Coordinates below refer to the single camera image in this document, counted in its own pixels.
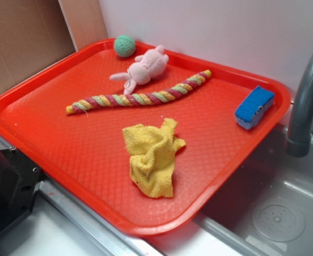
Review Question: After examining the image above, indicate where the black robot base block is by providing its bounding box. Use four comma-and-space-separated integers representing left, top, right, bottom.
0, 149, 42, 235

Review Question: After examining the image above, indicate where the red plastic tray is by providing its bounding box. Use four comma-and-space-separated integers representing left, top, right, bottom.
0, 39, 291, 237

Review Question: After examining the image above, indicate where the yellow crumpled cloth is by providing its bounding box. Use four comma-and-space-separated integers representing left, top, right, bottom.
123, 118, 186, 198

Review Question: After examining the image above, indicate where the pink plush bunny toy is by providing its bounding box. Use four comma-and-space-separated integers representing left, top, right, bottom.
109, 45, 169, 95

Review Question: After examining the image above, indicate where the green ball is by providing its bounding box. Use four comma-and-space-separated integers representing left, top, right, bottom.
114, 35, 136, 58

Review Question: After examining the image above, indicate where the blue sponge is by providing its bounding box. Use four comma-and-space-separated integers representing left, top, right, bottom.
235, 86, 275, 130

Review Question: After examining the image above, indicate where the grey toy faucet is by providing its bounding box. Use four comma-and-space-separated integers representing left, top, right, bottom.
285, 55, 313, 157

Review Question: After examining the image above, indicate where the grey toy sink basin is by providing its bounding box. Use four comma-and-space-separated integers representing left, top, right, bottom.
195, 126, 313, 255

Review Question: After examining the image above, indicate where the brown cardboard panel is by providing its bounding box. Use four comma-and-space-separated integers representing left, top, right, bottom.
0, 1, 108, 95

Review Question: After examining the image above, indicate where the multicolored twisted rope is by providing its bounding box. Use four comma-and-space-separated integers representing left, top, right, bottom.
66, 69, 212, 116

